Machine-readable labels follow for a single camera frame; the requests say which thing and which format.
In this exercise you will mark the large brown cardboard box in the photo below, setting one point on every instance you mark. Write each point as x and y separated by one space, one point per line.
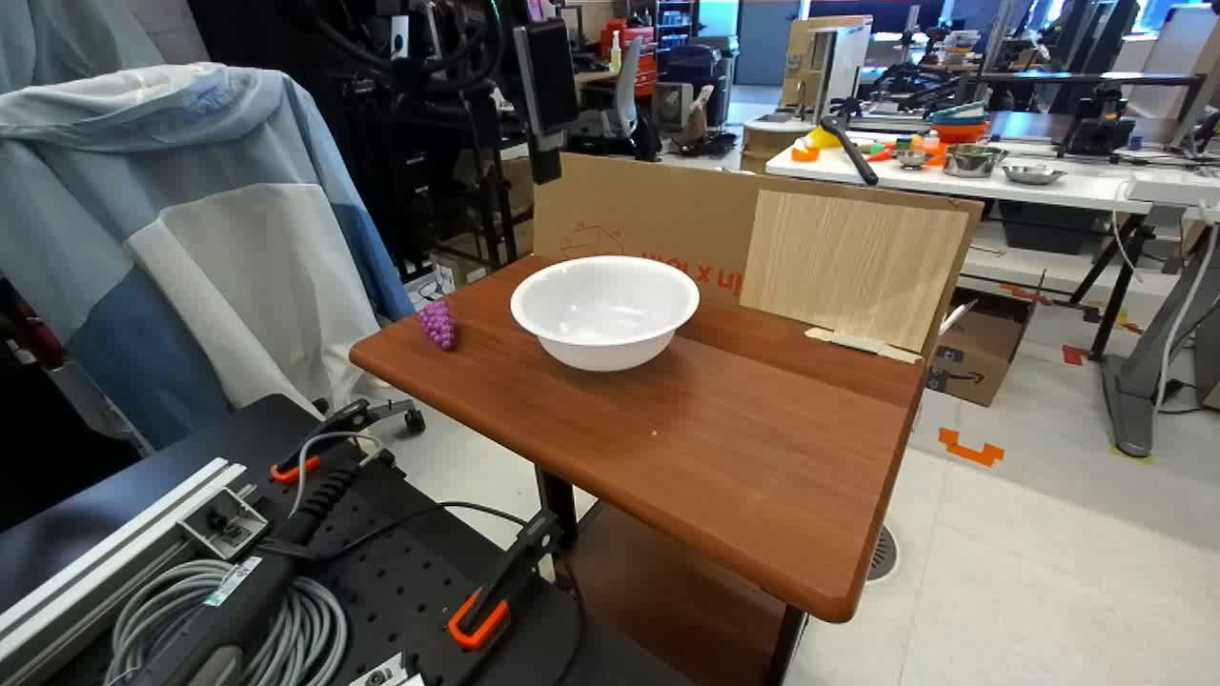
649 215

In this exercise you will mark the brown wooden side table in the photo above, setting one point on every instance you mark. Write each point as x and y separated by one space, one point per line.
709 444

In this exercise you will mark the small cardboard box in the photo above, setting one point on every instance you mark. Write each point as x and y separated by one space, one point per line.
985 344

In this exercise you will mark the silver aluminium rail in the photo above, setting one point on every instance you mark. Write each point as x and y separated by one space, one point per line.
89 559

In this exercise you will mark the wide metal bowl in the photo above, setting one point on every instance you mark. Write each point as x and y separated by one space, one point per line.
1031 171

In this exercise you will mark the grey metal stand leg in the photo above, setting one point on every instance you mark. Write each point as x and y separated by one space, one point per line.
1146 368

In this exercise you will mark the yellow and orange plastic object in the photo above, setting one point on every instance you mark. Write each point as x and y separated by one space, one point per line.
810 147

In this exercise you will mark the tall cardboard box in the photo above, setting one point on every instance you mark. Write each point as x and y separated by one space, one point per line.
824 63

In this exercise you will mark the purple grapefruit toy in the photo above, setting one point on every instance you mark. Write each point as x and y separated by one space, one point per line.
440 324

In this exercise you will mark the black clamp with orange tip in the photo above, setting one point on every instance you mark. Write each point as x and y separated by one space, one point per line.
294 471
479 623

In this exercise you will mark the small metal bowl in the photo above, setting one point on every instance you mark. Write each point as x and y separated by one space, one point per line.
972 162

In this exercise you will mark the small orange toy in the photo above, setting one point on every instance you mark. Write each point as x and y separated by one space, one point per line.
932 149

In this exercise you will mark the light wood panel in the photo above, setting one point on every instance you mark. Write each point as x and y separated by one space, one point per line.
852 261

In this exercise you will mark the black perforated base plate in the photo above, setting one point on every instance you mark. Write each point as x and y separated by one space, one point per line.
404 573

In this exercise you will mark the silver metal bracket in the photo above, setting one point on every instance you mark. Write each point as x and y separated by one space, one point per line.
228 523

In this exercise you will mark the white work table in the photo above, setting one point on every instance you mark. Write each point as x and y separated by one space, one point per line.
1093 189

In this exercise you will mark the black computer monitor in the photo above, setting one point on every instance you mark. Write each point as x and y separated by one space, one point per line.
547 83

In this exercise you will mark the light blue hoodie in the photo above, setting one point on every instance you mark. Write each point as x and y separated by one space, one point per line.
191 253

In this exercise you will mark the white plastic bowl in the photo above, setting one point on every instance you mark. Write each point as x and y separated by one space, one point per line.
604 333

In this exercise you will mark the long black stick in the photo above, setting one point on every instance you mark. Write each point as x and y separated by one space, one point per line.
846 154

